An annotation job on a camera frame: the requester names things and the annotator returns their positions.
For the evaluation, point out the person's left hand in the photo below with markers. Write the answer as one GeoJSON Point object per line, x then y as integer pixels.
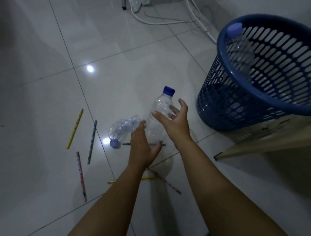
{"type": "Point", "coordinates": [139, 148]}

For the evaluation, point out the person's right hand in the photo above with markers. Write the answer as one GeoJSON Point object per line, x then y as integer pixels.
{"type": "Point", "coordinates": [178, 127]}

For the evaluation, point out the person's left thumb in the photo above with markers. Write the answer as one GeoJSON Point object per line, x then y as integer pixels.
{"type": "Point", "coordinates": [156, 147]}

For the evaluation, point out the person's right thumb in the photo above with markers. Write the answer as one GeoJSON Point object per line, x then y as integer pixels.
{"type": "Point", "coordinates": [159, 115]}

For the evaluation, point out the person's left forearm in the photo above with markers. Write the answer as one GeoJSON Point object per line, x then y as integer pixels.
{"type": "Point", "coordinates": [114, 201]}

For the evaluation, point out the person's right forearm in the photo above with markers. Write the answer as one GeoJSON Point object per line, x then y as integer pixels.
{"type": "Point", "coordinates": [218, 192]}

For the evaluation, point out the clear plastic bottle blue cap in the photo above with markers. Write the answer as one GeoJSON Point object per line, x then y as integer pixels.
{"type": "Point", "coordinates": [159, 104]}

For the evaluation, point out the teal pencil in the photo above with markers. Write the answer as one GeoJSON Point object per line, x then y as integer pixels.
{"type": "Point", "coordinates": [126, 144]}

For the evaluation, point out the crushed clear plastic bottle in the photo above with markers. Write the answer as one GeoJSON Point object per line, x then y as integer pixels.
{"type": "Point", "coordinates": [122, 128]}

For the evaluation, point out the pink patterned pencil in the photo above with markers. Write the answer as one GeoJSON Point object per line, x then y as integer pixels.
{"type": "Point", "coordinates": [170, 185]}
{"type": "Point", "coordinates": [81, 177]}

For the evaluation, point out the blue patterned pencil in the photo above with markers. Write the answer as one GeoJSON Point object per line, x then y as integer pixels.
{"type": "Point", "coordinates": [92, 142]}

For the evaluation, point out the blue plastic laundry basket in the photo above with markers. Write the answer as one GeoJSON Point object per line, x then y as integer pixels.
{"type": "Point", "coordinates": [226, 104]}

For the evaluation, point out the yellow patterned pencil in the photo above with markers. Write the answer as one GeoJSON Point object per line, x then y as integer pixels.
{"type": "Point", "coordinates": [75, 128]}

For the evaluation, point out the slim clear plastic bottle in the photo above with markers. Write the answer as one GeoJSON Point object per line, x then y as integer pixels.
{"type": "Point", "coordinates": [239, 51]}

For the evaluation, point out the light wooden furniture board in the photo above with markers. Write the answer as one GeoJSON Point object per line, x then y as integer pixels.
{"type": "Point", "coordinates": [267, 143]}

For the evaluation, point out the metal furniture leg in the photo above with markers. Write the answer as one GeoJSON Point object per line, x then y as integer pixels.
{"type": "Point", "coordinates": [124, 4]}

